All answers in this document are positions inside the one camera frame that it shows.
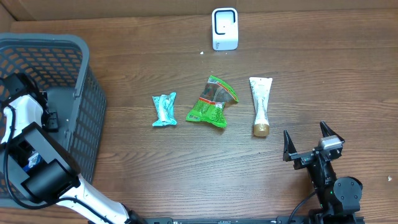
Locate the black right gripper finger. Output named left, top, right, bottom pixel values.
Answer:
left=320, top=120, right=345, bottom=142
left=283, top=129, right=297, bottom=161

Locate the blue snack packet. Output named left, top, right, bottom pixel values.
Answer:
left=22, top=152, right=43, bottom=172

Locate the white tube gold cap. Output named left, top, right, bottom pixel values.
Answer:
left=249, top=77, right=272, bottom=137

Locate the green snack packet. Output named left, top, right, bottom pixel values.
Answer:
left=186, top=76, right=239, bottom=128

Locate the teal packet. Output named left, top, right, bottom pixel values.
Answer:
left=152, top=92, right=177, bottom=127

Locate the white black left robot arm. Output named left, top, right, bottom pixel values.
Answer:
left=1, top=73, right=135, bottom=223

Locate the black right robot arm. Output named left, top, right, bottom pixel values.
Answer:
left=283, top=121, right=364, bottom=223

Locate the white barcode scanner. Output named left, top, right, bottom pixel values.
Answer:
left=211, top=7, right=239, bottom=51

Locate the grey plastic mesh basket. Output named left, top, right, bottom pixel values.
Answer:
left=0, top=33, right=108, bottom=208

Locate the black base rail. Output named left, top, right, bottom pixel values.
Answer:
left=127, top=210, right=310, bottom=224

